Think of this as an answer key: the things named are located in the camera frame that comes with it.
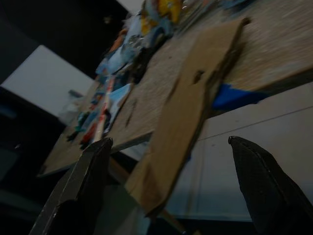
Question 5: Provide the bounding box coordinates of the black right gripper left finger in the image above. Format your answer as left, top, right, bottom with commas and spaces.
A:
28, 137, 114, 235

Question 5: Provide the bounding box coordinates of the red white blue packaging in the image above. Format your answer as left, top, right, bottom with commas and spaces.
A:
65, 77, 134, 148

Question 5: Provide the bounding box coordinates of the yellow and blue wrapper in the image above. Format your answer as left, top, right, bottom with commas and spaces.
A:
139, 0, 182, 43

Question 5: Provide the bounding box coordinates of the large cardboard rubbish box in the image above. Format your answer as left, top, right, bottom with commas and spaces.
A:
36, 0, 313, 219

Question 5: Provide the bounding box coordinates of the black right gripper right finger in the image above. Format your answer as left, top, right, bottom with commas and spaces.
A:
227, 136, 313, 235

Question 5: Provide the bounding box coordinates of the blue tape strip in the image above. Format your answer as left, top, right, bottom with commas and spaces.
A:
211, 83, 268, 111

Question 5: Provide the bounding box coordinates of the white table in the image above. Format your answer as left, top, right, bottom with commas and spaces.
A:
0, 45, 95, 126

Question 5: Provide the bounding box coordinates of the light blue packet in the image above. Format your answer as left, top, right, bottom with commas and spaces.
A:
95, 28, 148, 77

